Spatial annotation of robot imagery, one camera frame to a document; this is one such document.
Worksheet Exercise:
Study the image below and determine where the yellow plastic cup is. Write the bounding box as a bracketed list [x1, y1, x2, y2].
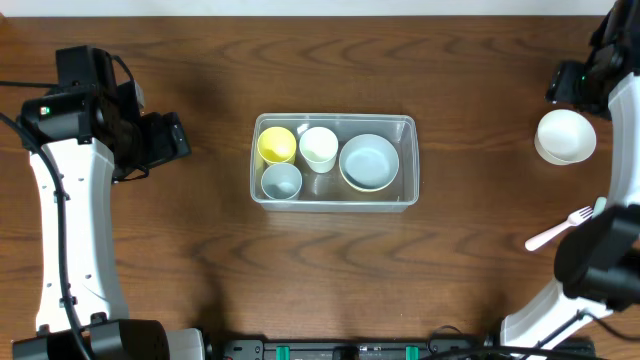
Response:
[257, 127, 297, 165]

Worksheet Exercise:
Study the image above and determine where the light green plastic utensil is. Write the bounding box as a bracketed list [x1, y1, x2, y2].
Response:
[592, 197, 607, 217]

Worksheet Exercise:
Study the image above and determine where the grey plastic cup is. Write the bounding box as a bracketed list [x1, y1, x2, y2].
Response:
[261, 163, 303, 200]

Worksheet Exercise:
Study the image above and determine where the white plastic cup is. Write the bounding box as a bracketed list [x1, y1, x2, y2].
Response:
[299, 127, 339, 174]

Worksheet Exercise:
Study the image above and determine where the grey plastic bowl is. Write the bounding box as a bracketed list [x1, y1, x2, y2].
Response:
[339, 134, 400, 176]

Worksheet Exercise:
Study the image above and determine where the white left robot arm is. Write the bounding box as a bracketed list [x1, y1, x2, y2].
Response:
[9, 80, 211, 359]

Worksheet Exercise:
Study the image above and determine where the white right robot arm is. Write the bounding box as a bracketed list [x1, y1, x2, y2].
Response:
[435, 0, 639, 359]

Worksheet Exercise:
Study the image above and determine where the clear plastic container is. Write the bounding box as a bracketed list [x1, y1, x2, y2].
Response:
[249, 113, 420, 213]

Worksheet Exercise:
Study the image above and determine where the pink plastic fork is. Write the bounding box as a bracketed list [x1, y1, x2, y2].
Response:
[524, 206, 594, 252]

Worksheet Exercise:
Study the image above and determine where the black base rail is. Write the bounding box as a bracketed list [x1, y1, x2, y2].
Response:
[219, 324, 596, 360]

